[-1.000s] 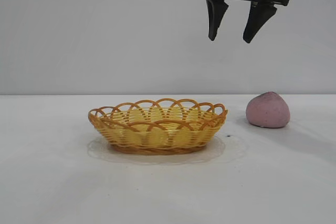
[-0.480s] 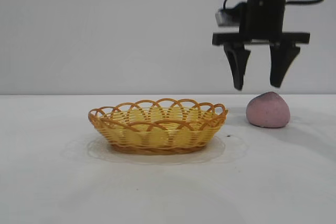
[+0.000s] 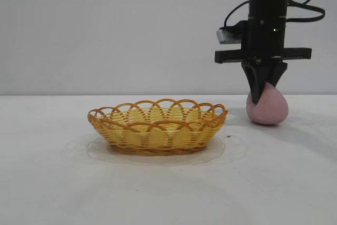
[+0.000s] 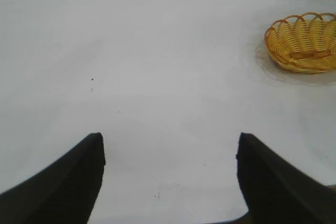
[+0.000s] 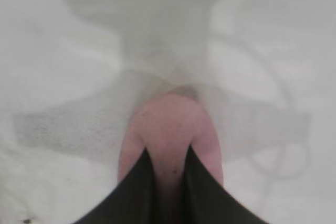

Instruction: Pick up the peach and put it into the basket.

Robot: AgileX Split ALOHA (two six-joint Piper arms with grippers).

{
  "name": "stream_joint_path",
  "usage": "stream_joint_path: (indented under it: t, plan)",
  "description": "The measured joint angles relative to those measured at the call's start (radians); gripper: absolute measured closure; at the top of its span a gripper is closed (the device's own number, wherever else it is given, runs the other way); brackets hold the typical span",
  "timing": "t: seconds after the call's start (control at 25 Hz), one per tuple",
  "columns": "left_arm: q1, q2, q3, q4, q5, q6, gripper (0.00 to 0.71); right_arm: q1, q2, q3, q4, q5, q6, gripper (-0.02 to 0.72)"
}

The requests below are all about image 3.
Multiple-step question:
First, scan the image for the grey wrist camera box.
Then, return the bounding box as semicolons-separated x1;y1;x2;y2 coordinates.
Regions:
216;20;250;45

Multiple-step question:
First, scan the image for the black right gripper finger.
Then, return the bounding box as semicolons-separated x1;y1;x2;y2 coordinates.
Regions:
266;62;288;89
241;60;267;105

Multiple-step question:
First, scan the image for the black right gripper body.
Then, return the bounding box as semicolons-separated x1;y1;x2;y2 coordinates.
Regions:
214;17;313;64

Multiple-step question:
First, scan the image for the pink peach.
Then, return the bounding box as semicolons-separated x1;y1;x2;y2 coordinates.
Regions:
246;81;289;126

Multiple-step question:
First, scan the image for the yellow woven wicker basket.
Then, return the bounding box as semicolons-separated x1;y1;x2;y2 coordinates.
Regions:
87;98;229;156

